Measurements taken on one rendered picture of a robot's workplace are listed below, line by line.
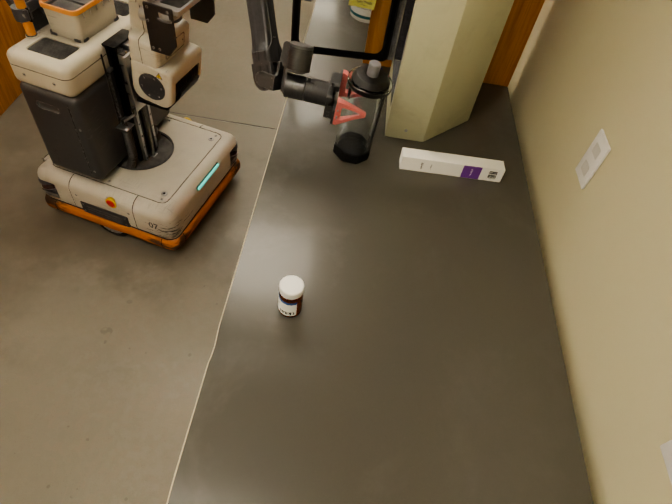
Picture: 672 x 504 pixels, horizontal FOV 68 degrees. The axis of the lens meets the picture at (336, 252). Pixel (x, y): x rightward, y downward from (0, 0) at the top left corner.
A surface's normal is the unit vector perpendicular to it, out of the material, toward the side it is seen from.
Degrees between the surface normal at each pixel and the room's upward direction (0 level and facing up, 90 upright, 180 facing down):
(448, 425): 0
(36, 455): 0
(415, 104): 90
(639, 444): 90
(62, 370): 0
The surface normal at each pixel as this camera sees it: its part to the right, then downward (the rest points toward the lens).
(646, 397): -0.99, -0.15
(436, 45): -0.11, 0.77
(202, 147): 0.11, -0.62
